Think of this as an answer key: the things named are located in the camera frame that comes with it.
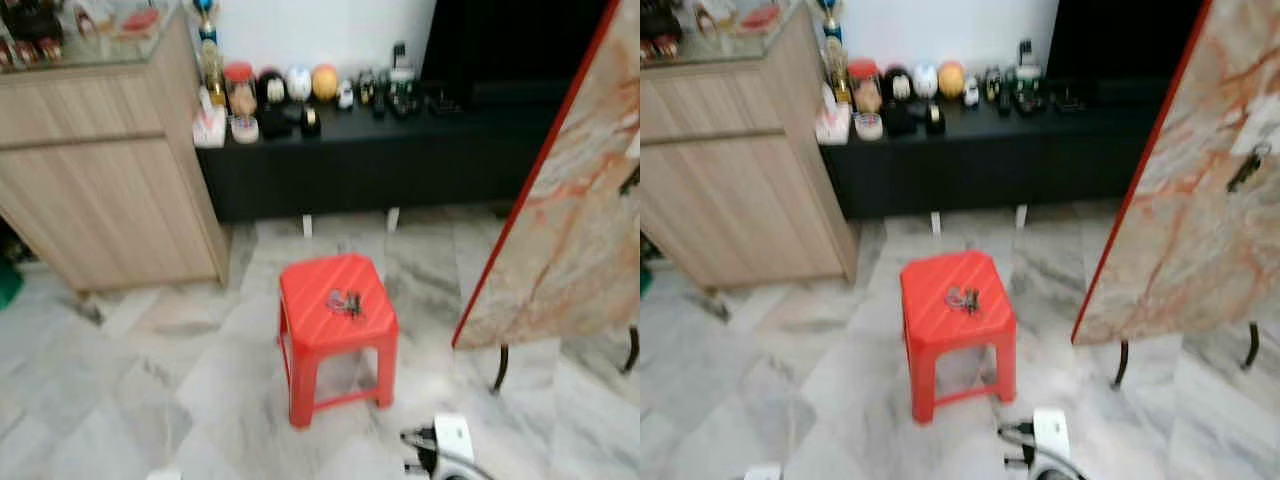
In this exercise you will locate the black metal table leg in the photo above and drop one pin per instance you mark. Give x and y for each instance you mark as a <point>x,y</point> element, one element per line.
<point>500,370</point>
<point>632,350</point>
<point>1122,366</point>
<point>1253,347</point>

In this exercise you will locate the red plastic stool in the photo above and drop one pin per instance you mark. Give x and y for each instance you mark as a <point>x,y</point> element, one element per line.
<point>955,325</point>
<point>335,330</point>

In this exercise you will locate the marble pattern red edged table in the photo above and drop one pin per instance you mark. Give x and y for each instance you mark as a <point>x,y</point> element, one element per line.
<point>1190,220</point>
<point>570,220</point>

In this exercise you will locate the black tv console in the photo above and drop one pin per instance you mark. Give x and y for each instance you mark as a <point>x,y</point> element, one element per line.
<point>1000,170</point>
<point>380,170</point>

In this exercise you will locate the green plastic object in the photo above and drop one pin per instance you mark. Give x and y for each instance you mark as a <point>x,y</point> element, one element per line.
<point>645,280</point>
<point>9,282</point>

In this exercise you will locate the black tape dispenser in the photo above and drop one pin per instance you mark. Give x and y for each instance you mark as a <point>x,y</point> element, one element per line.
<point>935,121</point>
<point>311,123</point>

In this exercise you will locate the small black remote control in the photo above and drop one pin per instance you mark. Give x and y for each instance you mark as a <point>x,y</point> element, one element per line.
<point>1007,104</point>
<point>382,106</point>

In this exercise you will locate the large black remote control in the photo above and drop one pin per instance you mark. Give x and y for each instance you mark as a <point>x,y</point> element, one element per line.
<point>406,106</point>
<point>1032,104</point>

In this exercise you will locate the black wallet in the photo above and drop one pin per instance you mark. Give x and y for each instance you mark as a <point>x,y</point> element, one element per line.
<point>275,125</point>
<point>900,122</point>

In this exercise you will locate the flat black box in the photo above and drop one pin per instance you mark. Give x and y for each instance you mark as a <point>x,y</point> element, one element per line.
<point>446,102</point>
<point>1070,100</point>

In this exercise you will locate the white tape roll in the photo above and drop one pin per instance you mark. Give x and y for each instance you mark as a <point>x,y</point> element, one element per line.
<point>868,127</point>
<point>244,130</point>

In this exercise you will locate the small white black toy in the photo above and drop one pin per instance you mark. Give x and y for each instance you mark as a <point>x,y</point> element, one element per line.
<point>346,95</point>
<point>972,92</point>

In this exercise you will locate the black white figure toy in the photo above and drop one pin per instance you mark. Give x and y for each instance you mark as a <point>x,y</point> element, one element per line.
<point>367,88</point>
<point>993,85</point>

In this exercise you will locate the green white remote holder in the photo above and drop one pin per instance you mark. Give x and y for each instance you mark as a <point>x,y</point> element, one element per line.
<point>401,80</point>
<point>1027,77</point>

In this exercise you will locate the pink white tissue pack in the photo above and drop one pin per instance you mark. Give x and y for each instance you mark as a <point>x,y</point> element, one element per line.
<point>210,125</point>
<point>832,123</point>

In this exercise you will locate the yellow round plush toy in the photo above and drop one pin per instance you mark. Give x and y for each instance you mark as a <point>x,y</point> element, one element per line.
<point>325,82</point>
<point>951,80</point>

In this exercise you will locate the white round plush toy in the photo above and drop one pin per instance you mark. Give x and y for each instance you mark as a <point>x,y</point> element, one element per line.
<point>925,80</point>
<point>298,82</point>

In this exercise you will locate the light wood cabinet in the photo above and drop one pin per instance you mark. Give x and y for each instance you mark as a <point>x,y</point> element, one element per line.
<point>730,190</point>
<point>100,190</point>

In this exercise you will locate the black round plush toy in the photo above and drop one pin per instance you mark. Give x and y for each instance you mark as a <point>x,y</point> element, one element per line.
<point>896,85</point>
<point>271,87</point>

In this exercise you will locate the red lidded clear jar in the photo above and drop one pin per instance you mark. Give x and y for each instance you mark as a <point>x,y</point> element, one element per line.
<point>865,90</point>
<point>240,92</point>

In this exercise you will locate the slim black remote control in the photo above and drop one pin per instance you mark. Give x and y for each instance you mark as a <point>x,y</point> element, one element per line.
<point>399,54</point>
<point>1025,52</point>

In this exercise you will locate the small gold trophy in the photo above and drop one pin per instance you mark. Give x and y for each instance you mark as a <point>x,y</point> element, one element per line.
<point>212,72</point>
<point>837,72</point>

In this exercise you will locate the tall blue gold trophy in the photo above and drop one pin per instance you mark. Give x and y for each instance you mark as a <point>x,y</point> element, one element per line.
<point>830,20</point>
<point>206,20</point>

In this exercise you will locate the red patterned cup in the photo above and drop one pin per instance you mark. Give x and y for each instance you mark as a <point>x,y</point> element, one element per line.
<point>22,56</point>
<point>50,51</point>
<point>656,49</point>

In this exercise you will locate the black incense burner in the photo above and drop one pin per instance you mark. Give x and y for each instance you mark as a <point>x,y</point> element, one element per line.
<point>30,20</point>
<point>660,18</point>

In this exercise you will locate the red envelope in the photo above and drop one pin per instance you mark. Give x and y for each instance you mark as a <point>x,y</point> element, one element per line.
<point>140,20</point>
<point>761,17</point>

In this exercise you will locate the white robed figurine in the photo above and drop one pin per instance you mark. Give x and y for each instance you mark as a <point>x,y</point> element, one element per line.
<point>712,12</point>
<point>88,12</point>

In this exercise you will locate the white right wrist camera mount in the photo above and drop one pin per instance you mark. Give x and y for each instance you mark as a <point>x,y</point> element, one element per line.
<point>453,440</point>
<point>1050,435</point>

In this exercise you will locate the clear adhesive wall hook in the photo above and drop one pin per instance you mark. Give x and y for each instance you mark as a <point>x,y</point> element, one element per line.
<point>1250,135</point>

